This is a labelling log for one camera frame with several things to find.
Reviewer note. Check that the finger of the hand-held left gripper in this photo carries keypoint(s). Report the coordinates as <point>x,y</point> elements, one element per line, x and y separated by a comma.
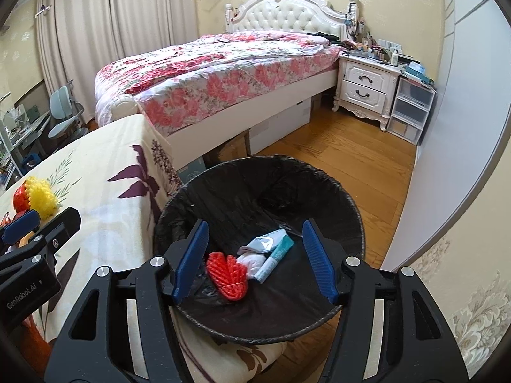
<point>22,224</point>
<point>62,223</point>

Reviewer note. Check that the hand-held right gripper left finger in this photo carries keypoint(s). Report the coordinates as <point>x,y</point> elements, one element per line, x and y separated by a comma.
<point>191,263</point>

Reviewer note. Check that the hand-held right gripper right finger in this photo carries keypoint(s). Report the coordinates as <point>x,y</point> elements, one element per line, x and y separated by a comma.
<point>319,263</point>

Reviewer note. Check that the red plastic bag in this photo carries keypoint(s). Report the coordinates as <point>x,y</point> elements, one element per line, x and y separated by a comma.
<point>20,199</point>

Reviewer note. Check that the yellow foam fruit net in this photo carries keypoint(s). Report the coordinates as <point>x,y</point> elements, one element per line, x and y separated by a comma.
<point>40,197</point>

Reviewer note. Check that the trash bin with black liner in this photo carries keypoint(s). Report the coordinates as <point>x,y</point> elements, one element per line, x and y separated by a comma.
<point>247,207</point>

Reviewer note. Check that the red foam fruit net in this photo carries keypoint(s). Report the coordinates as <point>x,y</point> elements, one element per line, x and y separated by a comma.
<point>225,275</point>

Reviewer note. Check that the cream flower print bedsheet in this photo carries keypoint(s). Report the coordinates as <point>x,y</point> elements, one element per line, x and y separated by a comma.
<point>99,207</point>

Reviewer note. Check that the white and teal tube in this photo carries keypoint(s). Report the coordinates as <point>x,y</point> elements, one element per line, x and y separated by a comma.
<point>271,263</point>

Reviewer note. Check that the teal and white packet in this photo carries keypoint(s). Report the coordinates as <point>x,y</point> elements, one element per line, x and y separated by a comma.
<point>263,243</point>

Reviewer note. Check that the white crumpled tissue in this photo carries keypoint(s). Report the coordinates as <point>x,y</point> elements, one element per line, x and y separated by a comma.
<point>253,265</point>

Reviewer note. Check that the light green box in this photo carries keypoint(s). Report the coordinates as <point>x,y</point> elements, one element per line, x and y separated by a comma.
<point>191,169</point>

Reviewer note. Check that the grey study desk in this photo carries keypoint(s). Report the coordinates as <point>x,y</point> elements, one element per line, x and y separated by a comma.
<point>32,125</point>

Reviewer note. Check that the brown cardboard box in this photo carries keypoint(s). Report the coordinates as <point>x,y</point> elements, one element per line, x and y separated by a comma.
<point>231,149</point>

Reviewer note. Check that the grey blue office chair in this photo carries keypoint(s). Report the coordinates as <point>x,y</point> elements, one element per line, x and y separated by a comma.
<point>64,99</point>

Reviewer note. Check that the white storage box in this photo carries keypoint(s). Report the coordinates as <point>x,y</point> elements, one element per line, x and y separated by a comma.
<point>279,123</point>

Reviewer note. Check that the clear plastic drawer unit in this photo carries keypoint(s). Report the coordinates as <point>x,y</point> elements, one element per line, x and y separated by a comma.
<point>411,107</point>

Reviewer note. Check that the white nightstand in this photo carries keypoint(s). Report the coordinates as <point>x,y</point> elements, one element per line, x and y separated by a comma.
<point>365,83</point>

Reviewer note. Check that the pink floral quilt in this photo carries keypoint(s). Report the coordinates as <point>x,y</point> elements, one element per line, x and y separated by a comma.
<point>223,72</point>

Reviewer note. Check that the beige curtain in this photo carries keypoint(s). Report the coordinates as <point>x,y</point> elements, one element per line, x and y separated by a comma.
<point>80,28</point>

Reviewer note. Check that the white wardrobe door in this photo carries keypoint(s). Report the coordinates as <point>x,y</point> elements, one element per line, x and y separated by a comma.
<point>459,107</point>

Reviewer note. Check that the teal flat box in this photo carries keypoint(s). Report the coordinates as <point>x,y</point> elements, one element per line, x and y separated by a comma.
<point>415,74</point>

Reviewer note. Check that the pile of small bedside items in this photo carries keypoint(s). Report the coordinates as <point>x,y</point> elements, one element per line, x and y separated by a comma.
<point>371,50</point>

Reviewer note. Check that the white bed with tufted headboard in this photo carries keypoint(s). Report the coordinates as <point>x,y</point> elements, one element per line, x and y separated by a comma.
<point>287,16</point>

